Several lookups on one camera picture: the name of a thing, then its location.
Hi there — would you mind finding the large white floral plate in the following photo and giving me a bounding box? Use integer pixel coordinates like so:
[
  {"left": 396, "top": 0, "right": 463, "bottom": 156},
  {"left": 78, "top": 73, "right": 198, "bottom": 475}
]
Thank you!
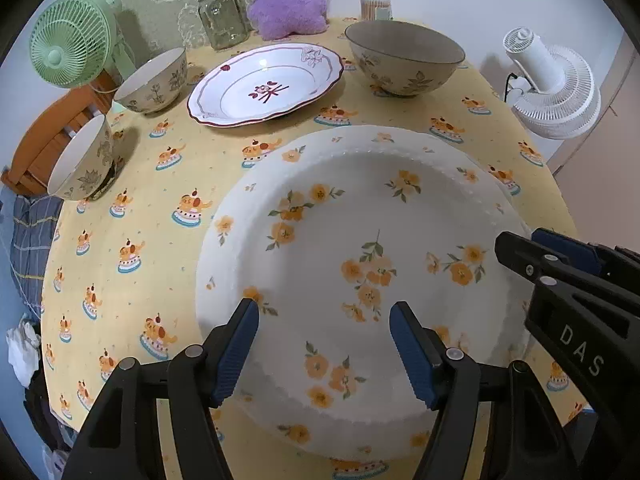
[{"left": 196, "top": 125, "right": 538, "bottom": 461}]

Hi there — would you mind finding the clear cotton swab container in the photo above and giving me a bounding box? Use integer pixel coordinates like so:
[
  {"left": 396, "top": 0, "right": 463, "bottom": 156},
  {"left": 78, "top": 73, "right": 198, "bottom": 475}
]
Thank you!
[{"left": 360, "top": 0, "right": 392, "bottom": 22}]

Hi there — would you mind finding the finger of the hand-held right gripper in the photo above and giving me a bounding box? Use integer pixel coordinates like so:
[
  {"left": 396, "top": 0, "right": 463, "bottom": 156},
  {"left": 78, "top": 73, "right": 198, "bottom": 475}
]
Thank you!
[
  {"left": 495, "top": 232, "right": 608, "bottom": 287},
  {"left": 531, "top": 228, "right": 640, "bottom": 286}
]

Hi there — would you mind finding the dark clothing pile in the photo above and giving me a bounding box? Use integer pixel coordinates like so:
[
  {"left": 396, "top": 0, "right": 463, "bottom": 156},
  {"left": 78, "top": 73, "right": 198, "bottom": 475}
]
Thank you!
[{"left": 22, "top": 380, "right": 76, "bottom": 461}]

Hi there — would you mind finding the purple plush toy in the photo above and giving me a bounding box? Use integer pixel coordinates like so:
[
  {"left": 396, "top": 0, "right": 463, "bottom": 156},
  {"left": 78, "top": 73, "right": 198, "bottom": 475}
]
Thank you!
[{"left": 246, "top": 0, "right": 328, "bottom": 41}]

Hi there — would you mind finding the blue plaid cloth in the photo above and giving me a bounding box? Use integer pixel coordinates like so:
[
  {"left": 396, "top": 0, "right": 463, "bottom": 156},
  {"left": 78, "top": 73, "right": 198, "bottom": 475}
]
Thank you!
[{"left": 0, "top": 192, "right": 63, "bottom": 321}]

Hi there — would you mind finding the white crumpled cloth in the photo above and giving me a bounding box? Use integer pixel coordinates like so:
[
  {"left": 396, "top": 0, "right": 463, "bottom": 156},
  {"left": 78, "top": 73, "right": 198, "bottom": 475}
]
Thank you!
[{"left": 6, "top": 317, "right": 42, "bottom": 388}]

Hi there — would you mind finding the yellow printed tablecloth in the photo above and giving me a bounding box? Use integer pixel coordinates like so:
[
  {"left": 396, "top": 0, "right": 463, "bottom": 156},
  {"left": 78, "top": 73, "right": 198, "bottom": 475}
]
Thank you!
[{"left": 40, "top": 15, "right": 591, "bottom": 480}]

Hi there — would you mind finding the white standing fan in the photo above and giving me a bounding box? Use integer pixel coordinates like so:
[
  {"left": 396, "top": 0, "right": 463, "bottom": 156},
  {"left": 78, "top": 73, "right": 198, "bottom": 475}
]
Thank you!
[{"left": 501, "top": 27, "right": 602, "bottom": 140}]

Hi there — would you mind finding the green patterned cushion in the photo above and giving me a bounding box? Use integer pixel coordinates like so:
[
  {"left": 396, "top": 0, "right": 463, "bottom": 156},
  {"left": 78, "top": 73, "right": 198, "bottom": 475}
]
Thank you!
[{"left": 102, "top": 0, "right": 261, "bottom": 51}]

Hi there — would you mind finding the beige cabinet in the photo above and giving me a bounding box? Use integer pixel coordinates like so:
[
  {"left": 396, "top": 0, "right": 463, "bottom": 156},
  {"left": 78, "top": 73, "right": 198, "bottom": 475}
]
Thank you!
[{"left": 545, "top": 35, "right": 640, "bottom": 261}]

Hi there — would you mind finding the small floral bowl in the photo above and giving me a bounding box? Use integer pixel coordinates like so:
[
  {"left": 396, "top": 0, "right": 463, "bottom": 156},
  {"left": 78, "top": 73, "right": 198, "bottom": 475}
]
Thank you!
[
  {"left": 113, "top": 47, "right": 188, "bottom": 116},
  {"left": 47, "top": 114, "right": 126, "bottom": 202}
]

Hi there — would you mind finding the white plate with red print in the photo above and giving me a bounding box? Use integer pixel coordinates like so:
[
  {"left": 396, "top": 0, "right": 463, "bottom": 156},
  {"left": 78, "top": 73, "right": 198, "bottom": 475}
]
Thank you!
[{"left": 187, "top": 43, "right": 345, "bottom": 128}]

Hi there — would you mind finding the black fan cable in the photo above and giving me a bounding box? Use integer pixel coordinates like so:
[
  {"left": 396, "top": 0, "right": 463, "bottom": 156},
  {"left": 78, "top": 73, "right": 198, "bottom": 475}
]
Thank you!
[{"left": 502, "top": 74, "right": 526, "bottom": 103}]

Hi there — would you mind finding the wooden chair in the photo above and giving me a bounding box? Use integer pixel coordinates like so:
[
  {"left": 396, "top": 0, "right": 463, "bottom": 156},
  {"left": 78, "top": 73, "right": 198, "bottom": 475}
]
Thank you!
[{"left": 0, "top": 67, "right": 118, "bottom": 196}]

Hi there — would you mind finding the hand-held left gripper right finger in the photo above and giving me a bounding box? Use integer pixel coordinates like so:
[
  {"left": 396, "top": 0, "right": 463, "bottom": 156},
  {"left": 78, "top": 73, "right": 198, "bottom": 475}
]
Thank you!
[{"left": 389, "top": 302, "right": 581, "bottom": 480}]

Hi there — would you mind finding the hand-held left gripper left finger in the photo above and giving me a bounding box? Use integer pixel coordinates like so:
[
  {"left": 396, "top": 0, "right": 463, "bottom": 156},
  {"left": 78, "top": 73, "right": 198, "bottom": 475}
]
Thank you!
[{"left": 62, "top": 298, "right": 261, "bottom": 480}]

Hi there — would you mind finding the green desk fan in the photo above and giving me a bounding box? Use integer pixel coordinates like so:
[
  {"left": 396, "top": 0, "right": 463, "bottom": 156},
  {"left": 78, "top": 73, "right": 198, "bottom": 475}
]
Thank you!
[{"left": 29, "top": 0, "right": 136, "bottom": 96}]

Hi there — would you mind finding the large grey-lined floral bowl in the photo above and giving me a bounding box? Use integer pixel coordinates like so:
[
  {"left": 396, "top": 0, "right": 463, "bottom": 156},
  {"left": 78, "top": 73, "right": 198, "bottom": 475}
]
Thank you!
[{"left": 344, "top": 21, "right": 466, "bottom": 97}]

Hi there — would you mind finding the glass jar with dark lid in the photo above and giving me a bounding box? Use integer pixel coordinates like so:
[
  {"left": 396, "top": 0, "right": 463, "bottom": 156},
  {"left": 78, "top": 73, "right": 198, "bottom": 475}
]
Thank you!
[{"left": 194, "top": 0, "right": 249, "bottom": 51}]

